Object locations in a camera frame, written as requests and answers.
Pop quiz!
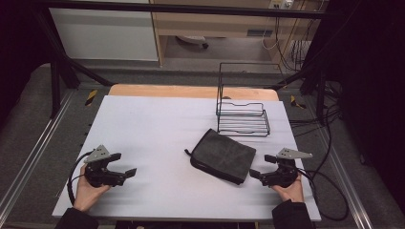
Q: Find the white table mat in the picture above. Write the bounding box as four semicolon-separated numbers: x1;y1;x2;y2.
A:
52;94;322;223

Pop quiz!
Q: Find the dark grey fabric pouch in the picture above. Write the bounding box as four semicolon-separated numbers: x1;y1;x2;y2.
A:
183;127;258;186

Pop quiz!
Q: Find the white cabinet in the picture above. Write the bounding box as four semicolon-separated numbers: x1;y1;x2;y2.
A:
49;0;160;62

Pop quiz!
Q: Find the wooden table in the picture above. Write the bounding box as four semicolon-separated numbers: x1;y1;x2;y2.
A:
107;83;280;102

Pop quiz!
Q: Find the light wooden desk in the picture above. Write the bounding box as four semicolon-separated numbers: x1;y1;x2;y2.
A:
148;0;327;67

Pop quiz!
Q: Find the bundle of black floor cables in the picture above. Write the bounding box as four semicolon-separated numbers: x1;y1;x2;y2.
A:
288;79;345;175

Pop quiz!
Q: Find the person's left hand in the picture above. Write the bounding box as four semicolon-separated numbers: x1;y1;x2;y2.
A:
73;164;112;213

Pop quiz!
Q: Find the black metal frame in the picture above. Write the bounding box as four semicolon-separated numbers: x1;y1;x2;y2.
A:
30;0;338;119

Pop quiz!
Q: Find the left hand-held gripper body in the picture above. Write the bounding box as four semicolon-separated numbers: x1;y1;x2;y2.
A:
83;144;127;188

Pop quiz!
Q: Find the white power strip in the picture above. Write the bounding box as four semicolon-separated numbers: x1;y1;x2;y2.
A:
267;0;294;10

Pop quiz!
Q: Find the black wire rack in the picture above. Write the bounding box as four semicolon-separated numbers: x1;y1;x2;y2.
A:
215;61;285;138

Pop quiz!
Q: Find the person's right hand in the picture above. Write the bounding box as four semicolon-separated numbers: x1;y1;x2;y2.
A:
271;174;306;203

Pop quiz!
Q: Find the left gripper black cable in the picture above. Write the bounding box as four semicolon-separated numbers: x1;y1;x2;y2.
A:
67;150;96;206

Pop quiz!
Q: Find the office chair base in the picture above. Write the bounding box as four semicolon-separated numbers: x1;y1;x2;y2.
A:
176;34;210;50

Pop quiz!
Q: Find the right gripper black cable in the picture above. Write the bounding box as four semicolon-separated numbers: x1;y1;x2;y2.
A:
297;167;350;222

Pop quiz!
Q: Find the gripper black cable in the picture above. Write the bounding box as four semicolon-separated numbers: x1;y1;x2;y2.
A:
297;167;350;222
67;150;96;206

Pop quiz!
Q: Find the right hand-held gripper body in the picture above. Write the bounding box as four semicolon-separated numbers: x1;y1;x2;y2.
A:
260;147;313;189

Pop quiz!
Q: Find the yellow black tape marker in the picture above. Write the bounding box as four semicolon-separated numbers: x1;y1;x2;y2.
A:
289;94;308;110
84;89;98;108

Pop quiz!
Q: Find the aluminium floor rail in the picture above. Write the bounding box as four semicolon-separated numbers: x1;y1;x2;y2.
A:
0;90;75;218
313;122;374;229

